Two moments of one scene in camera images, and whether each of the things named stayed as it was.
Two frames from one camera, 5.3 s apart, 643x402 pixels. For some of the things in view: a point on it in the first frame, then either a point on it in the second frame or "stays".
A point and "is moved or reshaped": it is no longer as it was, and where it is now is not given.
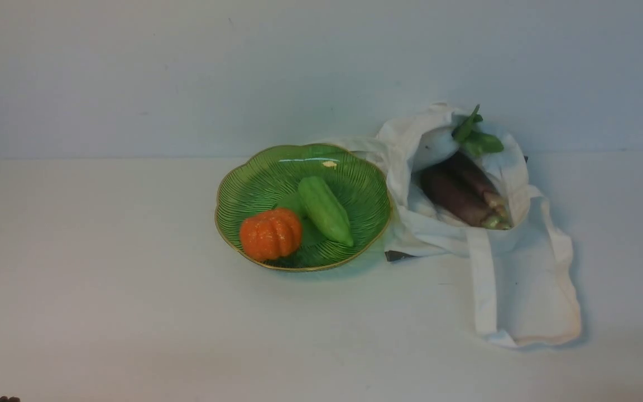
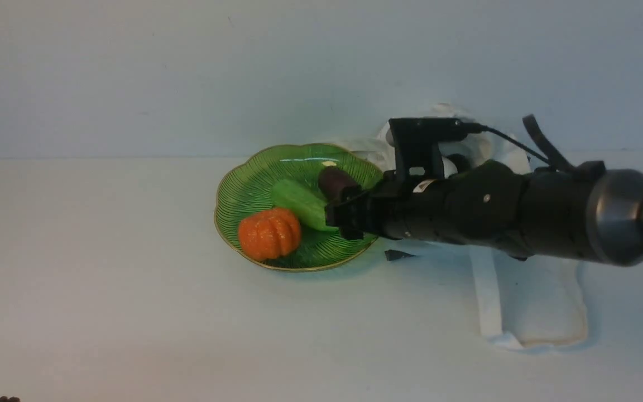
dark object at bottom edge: [4, 398] stays
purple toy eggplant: [462, 200] is moved or reshaped
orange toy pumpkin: [270, 235] stays
